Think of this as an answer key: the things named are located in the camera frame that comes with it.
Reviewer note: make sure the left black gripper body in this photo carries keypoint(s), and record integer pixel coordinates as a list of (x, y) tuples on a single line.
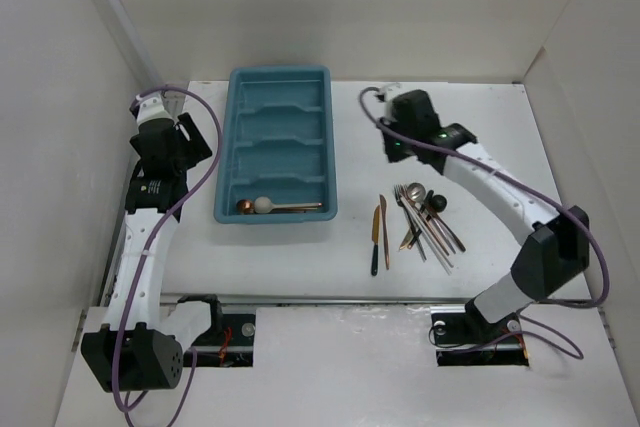
[(182, 165)]

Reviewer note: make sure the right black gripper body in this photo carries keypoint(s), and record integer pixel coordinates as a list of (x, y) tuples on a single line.
[(391, 122)]

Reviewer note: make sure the copper fork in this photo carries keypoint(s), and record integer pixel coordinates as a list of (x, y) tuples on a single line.
[(450, 239)]

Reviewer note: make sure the silver spoon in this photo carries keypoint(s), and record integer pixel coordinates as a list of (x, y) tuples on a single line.
[(416, 192)]

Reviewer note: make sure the copper spoon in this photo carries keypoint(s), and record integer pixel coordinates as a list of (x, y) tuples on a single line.
[(245, 206)]

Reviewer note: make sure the white spoon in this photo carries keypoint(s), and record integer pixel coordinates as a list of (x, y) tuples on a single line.
[(264, 205)]

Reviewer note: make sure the black spoon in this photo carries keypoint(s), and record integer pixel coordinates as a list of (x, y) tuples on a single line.
[(435, 204)]

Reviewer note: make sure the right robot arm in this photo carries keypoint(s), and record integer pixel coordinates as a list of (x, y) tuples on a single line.
[(554, 241)]

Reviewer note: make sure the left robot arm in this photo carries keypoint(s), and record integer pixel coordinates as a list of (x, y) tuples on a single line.
[(136, 348)]

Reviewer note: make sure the copper knife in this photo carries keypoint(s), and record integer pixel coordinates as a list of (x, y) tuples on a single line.
[(383, 215)]

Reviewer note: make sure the blue plastic cutlery tray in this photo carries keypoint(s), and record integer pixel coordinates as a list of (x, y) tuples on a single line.
[(278, 142)]

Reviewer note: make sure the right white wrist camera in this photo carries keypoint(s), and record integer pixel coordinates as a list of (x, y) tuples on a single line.
[(387, 91)]

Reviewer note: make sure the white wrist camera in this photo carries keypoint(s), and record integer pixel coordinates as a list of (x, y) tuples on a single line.
[(146, 108), (387, 91)]

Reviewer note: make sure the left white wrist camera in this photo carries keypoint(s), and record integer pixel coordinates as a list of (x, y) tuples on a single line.
[(146, 108)]

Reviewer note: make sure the gold knife green handle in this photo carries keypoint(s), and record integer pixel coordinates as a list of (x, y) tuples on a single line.
[(374, 266)]

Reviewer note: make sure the front aluminium rail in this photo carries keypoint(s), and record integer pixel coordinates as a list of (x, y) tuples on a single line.
[(282, 301)]

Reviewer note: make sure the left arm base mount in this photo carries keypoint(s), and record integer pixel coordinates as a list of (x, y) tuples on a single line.
[(222, 338)]

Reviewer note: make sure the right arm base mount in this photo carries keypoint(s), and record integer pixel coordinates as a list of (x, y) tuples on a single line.
[(459, 343)]

